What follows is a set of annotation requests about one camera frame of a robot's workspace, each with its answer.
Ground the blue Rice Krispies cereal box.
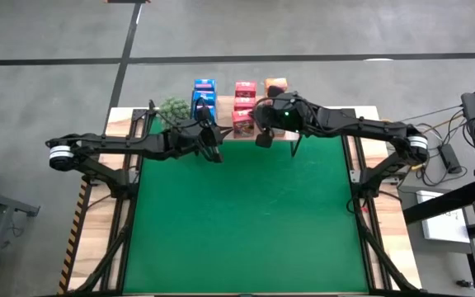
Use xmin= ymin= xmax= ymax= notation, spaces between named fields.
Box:
xmin=192 ymin=90 xmax=218 ymax=107
xmin=193 ymin=78 xmax=217 ymax=92
xmin=191 ymin=104 xmax=219 ymax=125

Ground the green table mat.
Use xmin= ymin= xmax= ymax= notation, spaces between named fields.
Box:
xmin=122 ymin=113 xmax=369 ymax=295

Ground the black power adapter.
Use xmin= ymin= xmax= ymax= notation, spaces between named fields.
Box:
xmin=438 ymin=143 xmax=463 ymax=174

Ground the white board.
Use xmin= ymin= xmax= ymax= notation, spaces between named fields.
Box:
xmin=416 ymin=189 xmax=473 ymax=244

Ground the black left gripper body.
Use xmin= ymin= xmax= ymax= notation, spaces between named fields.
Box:
xmin=166 ymin=119 xmax=224 ymax=158

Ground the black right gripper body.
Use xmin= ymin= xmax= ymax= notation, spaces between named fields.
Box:
xmin=252 ymin=94 xmax=308 ymax=136

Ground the green potted artificial plant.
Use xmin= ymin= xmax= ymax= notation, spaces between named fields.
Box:
xmin=158 ymin=97 xmax=192 ymax=129

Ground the yellow black hazard tape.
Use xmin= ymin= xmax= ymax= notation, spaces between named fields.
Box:
xmin=58 ymin=185 xmax=89 ymax=295

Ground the wooden shelf with black frame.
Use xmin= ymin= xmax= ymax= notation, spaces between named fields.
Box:
xmin=190 ymin=95 xmax=304 ymax=158

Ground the black aluminium table frame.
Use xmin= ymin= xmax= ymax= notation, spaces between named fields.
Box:
xmin=58 ymin=107 xmax=424 ymax=297

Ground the black desk beam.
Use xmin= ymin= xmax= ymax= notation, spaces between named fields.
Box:
xmin=402 ymin=163 xmax=475 ymax=226

